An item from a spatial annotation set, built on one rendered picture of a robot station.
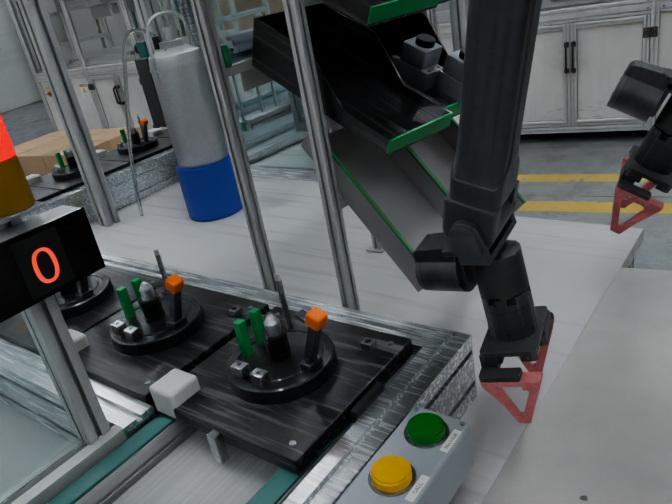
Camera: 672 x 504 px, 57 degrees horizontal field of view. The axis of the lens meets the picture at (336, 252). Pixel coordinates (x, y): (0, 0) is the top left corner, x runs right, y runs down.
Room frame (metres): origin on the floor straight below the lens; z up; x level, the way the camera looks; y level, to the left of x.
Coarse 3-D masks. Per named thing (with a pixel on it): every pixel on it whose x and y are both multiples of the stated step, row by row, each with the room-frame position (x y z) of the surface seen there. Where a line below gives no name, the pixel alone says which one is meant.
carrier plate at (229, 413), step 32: (224, 352) 0.72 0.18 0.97; (352, 352) 0.67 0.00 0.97; (384, 352) 0.65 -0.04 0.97; (224, 384) 0.65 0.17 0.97; (352, 384) 0.60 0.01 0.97; (192, 416) 0.60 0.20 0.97; (224, 416) 0.59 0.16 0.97; (256, 416) 0.58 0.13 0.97; (288, 416) 0.56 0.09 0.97; (320, 416) 0.55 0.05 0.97; (256, 448) 0.53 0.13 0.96; (288, 448) 0.51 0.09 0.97; (320, 448) 0.52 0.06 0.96
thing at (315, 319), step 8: (304, 312) 0.62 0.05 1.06; (312, 312) 0.61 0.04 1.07; (320, 312) 0.61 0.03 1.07; (304, 320) 0.61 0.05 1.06; (312, 320) 0.60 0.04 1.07; (320, 320) 0.60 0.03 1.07; (312, 328) 0.60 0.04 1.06; (320, 328) 0.60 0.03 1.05; (312, 336) 0.61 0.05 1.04; (320, 336) 0.62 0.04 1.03; (312, 344) 0.61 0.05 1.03; (304, 352) 0.62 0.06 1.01; (312, 352) 0.61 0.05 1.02; (312, 360) 0.62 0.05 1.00
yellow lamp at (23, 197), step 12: (0, 168) 0.58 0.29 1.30; (12, 168) 0.58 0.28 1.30; (0, 180) 0.57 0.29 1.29; (12, 180) 0.58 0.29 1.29; (24, 180) 0.59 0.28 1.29; (0, 192) 0.57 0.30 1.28; (12, 192) 0.58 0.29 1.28; (24, 192) 0.59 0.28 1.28; (0, 204) 0.57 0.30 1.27; (12, 204) 0.57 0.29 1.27; (24, 204) 0.58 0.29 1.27; (0, 216) 0.57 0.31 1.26
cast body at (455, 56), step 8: (464, 48) 0.94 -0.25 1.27; (448, 56) 0.94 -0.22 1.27; (456, 56) 0.94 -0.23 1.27; (448, 64) 0.94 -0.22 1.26; (456, 64) 0.93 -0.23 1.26; (440, 72) 0.96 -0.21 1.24; (448, 72) 0.94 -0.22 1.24; (456, 72) 0.93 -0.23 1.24; (440, 80) 0.96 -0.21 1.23; (448, 80) 0.95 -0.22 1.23; (456, 80) 0.94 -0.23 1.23; (440, 88) 0.96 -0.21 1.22; (448, 88) 0.95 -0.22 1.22; (456, 88) 0.93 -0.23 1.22; (456, 96) 0.93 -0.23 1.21
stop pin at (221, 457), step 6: (210, 432) 0.57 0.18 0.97; (216, 432) 0.57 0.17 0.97; (210, 438) 0.56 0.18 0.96; (216, 438) 0.56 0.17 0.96; (222, 438) 0.56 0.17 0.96; (210, 444) 0.56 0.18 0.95; (216, 444) 0.56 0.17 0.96; (222, 444) 0.56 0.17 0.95; (216, 450) 0.56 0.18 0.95; (222, 450) 0.56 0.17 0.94; (216, 456) 0.56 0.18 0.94; (222, 456) 0.56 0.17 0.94; (228, 456) 0.56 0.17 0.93; (222, 462) 0.56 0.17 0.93
